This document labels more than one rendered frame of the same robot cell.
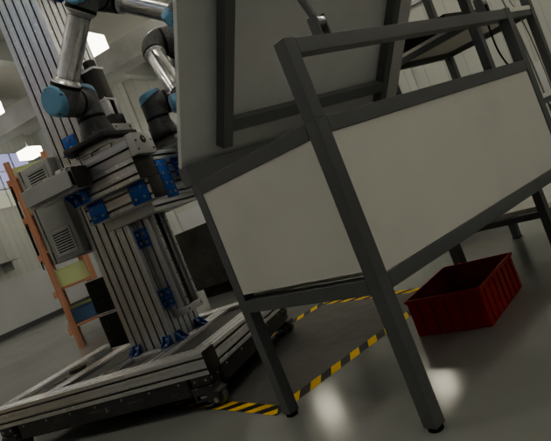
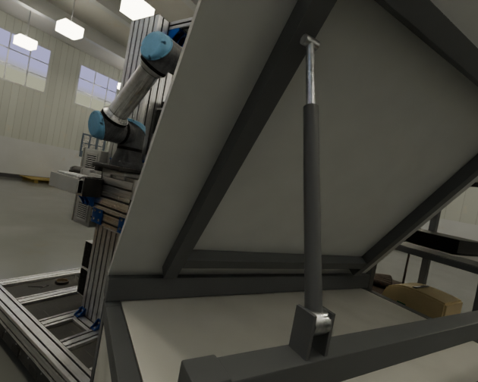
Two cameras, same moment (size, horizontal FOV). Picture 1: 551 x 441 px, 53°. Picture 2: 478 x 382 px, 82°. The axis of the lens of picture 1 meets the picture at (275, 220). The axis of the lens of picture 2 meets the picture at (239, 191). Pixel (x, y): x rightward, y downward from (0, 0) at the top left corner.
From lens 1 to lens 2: 119 cm
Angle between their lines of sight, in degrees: 9
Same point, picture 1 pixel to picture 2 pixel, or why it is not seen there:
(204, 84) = (168, 217)
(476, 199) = not seen: outside the picture
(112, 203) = (107, 217)
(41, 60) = not seen: hidden behind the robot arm
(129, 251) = (111, 248)
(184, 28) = (159, 158)
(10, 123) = not seen: hidden behind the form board
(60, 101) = (98, 128)
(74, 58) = (127, 101)
